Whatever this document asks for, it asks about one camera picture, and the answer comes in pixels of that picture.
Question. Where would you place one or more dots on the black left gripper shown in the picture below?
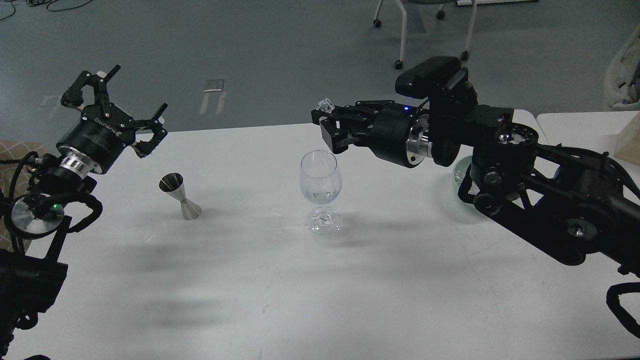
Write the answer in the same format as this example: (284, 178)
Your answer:
(100, 137)

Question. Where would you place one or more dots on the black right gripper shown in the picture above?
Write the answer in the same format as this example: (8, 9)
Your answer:
(396, 133)

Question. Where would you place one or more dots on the clear ice cube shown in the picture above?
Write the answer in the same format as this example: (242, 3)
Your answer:
(325, 106)

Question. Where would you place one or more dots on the steel cocktail jigger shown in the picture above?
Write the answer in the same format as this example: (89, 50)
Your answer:
(173, 184)

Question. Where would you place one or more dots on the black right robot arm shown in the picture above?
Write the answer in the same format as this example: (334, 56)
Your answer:
(565, 201)

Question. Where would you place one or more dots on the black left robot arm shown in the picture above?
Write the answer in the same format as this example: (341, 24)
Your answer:
(51, 196)

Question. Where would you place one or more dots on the clear wine glass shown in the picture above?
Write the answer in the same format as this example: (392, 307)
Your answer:
(320, 181)

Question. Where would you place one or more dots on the beige checkered sofa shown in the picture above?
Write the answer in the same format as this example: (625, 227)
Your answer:
(10, 149)

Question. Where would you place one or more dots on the green bowl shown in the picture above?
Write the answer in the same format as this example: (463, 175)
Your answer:
(460, 170)

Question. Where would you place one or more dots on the white rolling chair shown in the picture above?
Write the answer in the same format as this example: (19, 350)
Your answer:
(412, 23)

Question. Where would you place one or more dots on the white round machine base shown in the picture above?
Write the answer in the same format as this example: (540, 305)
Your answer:
(621, 84)

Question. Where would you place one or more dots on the wooden block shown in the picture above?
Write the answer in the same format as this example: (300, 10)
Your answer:
(627, 143)

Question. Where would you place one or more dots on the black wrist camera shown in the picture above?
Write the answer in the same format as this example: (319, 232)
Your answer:
(435, 76)

